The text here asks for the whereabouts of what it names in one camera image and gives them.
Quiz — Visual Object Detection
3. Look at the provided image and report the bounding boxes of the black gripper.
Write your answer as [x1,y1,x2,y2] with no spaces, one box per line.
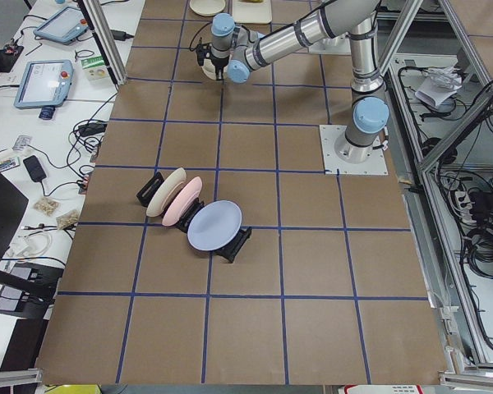
[210,48,228,80]

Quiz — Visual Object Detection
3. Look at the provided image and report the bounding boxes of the white ceramic bowl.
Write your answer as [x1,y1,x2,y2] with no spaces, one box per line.
[201,59,217,80]

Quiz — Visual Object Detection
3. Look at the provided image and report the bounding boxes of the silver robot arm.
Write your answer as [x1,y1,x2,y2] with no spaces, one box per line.
[196,0,389,163]

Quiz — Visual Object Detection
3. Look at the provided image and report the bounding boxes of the white rectangular tray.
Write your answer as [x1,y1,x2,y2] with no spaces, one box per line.
[232,0,272,24]

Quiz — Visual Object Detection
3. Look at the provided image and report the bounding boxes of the cream round plate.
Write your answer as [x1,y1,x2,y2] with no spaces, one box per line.
[189,0,226,16]

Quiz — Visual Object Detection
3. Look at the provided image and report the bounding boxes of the black power adapter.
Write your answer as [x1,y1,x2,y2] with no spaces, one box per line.
[111,30,134,41]

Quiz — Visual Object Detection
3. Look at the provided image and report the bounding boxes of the pink plate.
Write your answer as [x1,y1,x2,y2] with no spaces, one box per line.
[162,176,202,227]

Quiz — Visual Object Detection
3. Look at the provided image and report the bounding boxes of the beige plate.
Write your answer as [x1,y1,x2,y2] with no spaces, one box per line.
[146,167,187,218]

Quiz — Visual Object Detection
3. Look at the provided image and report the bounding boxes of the green white carton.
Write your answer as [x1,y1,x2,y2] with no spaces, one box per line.
[81,56,109,81]

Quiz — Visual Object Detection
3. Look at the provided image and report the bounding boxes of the lavender plate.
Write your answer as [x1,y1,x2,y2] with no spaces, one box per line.
[187,200,242,251]

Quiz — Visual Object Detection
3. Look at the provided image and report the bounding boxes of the upper blue teach pendant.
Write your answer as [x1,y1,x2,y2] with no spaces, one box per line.
[34,7,88,44]

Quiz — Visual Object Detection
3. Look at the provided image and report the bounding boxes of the blue teach pendant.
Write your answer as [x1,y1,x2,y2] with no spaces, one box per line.
[14,59,74,109]
[34,7,88,44]

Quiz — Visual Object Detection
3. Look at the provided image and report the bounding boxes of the black dish rack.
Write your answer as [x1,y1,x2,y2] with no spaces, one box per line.
[136,167,252,263]

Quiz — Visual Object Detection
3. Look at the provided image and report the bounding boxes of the lower blue teach pendant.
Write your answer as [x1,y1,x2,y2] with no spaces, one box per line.
[14,59,74,109]

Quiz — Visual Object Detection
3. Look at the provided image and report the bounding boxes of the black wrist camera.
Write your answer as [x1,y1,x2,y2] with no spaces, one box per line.
[195,43,212,67]

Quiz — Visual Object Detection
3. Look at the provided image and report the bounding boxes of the aluminium frame post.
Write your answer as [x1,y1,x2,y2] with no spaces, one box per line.
[77,0,127,86]

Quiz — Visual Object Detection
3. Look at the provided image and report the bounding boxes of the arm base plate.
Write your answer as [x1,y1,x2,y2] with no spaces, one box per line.
[319,125,389,176]

